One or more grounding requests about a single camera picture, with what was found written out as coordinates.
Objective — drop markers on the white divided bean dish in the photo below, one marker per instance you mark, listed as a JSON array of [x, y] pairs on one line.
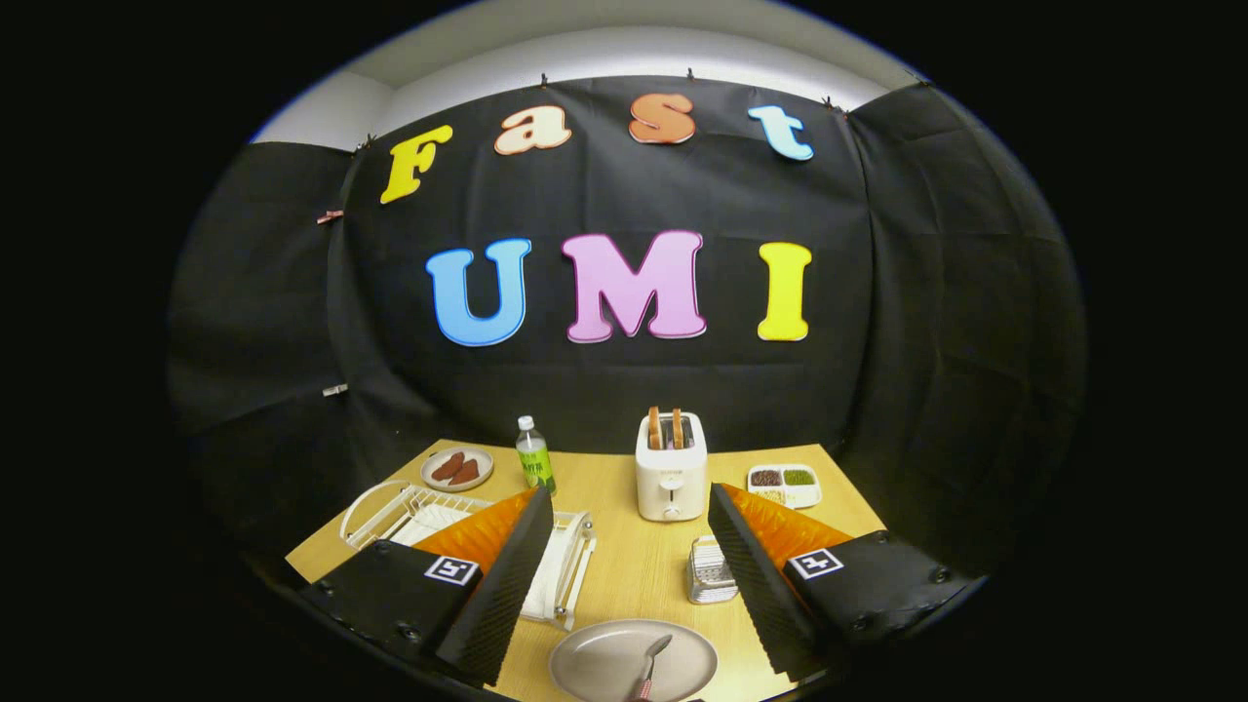
[[804, 495]]

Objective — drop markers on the toast slice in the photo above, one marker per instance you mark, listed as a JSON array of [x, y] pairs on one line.
[[655, 427], [678, 427]]

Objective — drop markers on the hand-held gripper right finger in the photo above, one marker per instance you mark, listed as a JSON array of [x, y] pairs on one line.
[[756, 585]]

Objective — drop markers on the white ribbed drain tray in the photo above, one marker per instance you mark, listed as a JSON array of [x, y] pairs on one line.
[[556, 575]]

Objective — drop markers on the red cloth clip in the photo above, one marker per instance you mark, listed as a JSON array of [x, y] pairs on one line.
[[330, 216]]

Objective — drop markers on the small grey saucer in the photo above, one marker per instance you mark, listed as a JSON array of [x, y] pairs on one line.
[[483, 458]]

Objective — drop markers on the white toaster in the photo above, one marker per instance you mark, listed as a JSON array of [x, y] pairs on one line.
[[671, 483]]

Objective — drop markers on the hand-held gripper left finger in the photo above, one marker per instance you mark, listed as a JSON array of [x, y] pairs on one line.
[[507, 585]]

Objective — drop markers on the black backdrop cloth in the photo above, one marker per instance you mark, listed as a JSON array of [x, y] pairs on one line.
[[634, 390]]

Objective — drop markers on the brown sausage piece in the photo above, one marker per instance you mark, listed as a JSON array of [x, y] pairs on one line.
[[466, 473], [448, 466]]

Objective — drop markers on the green label drink bottle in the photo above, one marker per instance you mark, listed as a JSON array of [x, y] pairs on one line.
[[536, 468]]

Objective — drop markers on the white plate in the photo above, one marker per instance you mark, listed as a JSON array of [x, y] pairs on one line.
[[595, 663]]

